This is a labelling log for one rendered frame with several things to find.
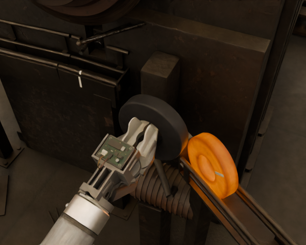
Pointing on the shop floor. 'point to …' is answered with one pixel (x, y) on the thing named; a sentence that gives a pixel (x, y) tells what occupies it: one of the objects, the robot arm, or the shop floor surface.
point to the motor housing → (160, 204)
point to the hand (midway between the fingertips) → (153, 122)
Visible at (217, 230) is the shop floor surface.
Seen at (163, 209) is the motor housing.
